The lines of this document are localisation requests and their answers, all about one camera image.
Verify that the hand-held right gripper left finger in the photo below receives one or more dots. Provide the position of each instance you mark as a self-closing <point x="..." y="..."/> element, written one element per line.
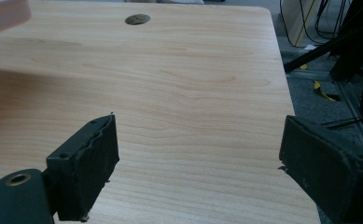
<point x="86" y="168"/>

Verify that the black metal stand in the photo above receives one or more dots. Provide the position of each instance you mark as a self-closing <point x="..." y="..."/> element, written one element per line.
<point x="350" y="40"/>

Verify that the yellow tape strip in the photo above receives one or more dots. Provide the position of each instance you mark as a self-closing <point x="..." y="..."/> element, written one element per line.
<point x="322" y="92"/>

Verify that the beige wooden board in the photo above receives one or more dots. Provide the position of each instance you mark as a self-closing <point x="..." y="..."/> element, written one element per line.
<point x="300" y="18"/>

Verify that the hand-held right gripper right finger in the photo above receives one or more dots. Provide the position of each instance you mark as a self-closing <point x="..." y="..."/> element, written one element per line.
<point x="322" y="168"/>

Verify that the small yellow tape scrap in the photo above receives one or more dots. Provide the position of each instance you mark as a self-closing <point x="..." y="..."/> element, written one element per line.
<point x="303" y="67"/>

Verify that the white paper scrap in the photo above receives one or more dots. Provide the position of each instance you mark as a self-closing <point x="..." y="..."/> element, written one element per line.
<point x="309" y="47"/>

